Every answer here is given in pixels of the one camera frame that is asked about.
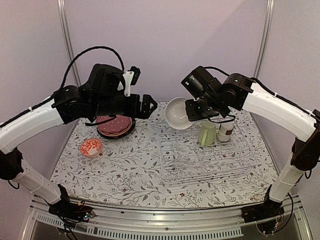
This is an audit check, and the white wire dish rack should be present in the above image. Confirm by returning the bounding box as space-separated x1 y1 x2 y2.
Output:
155 121 257 186

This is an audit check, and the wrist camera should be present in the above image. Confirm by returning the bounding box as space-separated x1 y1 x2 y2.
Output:
117 66 141 97
181 66 222 99

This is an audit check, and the red patterned white bowl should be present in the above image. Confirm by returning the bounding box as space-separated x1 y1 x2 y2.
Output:
80 138 103 158

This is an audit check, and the left aluminium frame post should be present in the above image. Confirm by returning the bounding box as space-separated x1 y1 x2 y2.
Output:
57 0 81 87

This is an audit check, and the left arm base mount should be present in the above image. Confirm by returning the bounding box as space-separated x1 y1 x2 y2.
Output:
48 199 96 223

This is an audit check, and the light green mug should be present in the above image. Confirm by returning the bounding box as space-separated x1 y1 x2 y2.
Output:
198 121 216 147

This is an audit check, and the right aluminium frame post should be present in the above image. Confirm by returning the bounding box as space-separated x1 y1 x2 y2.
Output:
253 0 275 78

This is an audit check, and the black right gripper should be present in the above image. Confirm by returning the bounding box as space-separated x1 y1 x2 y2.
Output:
184 95 223 122

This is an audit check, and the beige ceramic bowl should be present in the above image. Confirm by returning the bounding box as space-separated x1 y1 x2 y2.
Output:
164 97 193 130

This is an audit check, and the aluminium front rail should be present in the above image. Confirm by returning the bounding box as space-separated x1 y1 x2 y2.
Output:
21 194 313 240

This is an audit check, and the white brown cup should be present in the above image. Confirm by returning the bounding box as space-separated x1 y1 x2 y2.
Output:
217 122 234 142

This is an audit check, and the black rimmed white plate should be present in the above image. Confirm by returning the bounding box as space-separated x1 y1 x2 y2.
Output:
96 118 136 140

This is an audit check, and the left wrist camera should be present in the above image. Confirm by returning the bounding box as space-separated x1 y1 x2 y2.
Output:
117 66 141 97

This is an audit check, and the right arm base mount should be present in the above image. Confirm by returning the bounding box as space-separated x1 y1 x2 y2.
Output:
241 199 285 223

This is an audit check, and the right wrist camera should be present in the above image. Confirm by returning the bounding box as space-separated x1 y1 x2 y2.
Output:
181 66 222 99

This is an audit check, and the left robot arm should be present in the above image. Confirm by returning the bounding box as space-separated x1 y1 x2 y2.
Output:
0 85 158 217

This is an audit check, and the yellow polka dot plate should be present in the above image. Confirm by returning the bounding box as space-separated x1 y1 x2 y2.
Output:
97 121 133 137

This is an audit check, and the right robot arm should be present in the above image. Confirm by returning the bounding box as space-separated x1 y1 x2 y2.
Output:
181 69 320 218

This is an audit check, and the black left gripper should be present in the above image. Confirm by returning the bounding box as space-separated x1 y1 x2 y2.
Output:
90 93 158 119

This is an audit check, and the aluminium frame post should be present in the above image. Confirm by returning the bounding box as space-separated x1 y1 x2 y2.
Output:
253 0 275 78
57 0 81 87

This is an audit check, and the maroon polka dot plate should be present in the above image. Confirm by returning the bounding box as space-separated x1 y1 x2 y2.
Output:
97 115 132 134

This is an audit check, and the floral tablecloth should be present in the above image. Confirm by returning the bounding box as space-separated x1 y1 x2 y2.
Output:
50 102 278 208

